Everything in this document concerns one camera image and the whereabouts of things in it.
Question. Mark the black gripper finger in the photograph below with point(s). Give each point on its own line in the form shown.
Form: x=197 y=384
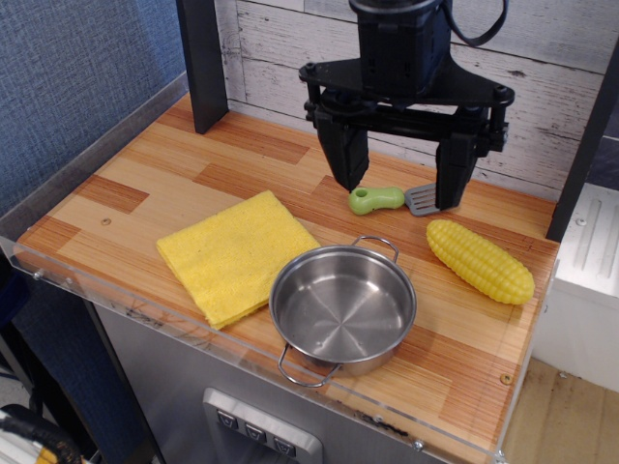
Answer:
x=345 y=148
x=456 y=158

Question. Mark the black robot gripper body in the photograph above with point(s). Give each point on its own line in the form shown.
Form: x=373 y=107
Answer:
x=405 y=81

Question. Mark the yellow cloth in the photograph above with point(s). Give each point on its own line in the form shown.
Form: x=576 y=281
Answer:
x=228 y=262

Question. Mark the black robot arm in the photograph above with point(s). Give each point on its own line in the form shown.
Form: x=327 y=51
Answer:
x=405 y=82

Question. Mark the green grey toy spatula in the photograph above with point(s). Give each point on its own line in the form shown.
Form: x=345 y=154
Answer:
x=382 y=199

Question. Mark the yellow plastic toy corn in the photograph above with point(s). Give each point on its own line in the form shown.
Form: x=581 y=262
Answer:
x=479 y=262

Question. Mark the clear acrylic table guard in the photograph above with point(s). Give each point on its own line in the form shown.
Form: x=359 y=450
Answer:
x=448 y=393

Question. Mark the stainless steel pot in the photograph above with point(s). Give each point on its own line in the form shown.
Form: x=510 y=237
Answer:
x=344 y=308

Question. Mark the white metal side unit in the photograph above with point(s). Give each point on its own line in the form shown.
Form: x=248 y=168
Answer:
x=578 y=327

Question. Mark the silver button control panel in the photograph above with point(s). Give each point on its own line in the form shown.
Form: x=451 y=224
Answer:
x=246 y=434

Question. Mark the yellow black object bottom left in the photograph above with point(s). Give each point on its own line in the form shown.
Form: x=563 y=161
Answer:
x=27 y=438

